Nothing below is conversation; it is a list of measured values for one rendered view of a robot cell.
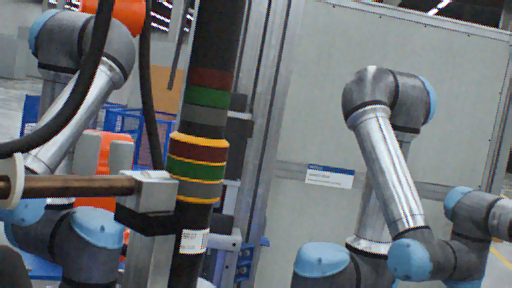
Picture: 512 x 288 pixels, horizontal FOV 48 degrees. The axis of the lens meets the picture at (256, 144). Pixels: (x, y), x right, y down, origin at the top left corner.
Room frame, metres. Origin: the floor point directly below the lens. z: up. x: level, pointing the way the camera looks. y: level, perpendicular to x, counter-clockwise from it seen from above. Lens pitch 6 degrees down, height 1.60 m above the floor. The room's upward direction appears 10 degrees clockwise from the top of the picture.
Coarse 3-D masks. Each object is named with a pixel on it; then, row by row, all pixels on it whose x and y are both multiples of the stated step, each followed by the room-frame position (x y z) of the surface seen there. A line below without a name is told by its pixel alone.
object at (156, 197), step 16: (144, 176) 0.38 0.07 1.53; (144, 192) 0.37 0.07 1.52; (160, 192) 0.38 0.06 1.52; (176, 192) 0.39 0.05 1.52; (128, 208) 0.38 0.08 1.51; (144, 208) 0.37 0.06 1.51; (160, 208) 0.38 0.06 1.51; (128, 224) 0.38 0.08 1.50; (144, 224) 0.37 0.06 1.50; (160, 224) 0.37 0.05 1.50; (176, 224) 0.38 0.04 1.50; (144, 240) 0.39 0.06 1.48; (160, 240) 0.38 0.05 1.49; (128, 256) 0.40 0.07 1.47; (144, 256) 0.38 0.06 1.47; (160, 256) 0.38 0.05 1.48; (128, 272) 0.39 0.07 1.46; (144, 272) 0.38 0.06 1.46; (160, 272) 0.38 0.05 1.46
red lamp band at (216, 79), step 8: (192, 72) 0.40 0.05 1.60; (200, 72) 0.40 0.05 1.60; (208, 72) 0.40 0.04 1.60; (216, 72) 0.40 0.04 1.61; (224, 72) 0.40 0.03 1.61; (192, 80) 0.40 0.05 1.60; (200, 80) 0.40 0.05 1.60; (208, 80) 0.40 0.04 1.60; (216, 80) 0.40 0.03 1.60; (224, 80) 0.40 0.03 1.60; (232, 80) 0.41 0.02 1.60; (224, 88) 0.40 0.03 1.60
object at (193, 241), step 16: (176, 208) 0.40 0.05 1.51; (192, 208) 0.40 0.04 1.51; (208, 208) 0.41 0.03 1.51; (192, 224) 0.40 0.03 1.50; (208, 224) 0.41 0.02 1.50; (176, 240) 0.40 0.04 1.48; (192, 240) 0.40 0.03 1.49; (176, 256) 0.40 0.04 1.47; (192, 256) 0.40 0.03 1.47; (176, 272) 0.40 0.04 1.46; (192, 272) 0.40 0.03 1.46
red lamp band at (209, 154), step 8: (168, 144) 0.41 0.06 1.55; (176, 144) 0.40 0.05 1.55; (184, 144) 0.40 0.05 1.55; (192, 144) 0.39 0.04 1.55; (200, 144) 0.39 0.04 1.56; (168, 152) 0.41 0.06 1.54; (176, 152) 0.40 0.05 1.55; (184, 152) 0.39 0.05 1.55; (192, 152) 0.39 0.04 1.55; (200, 152) 0.39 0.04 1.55; (208, 152) 0.40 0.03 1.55; (216, 152) 0.40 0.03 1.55; (224, 152) 0.41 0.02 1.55; (200, 160) 0.39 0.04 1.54; (208, 160) 0.40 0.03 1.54; (216, 160) 0.40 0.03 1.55; (224, 160) 0.41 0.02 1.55
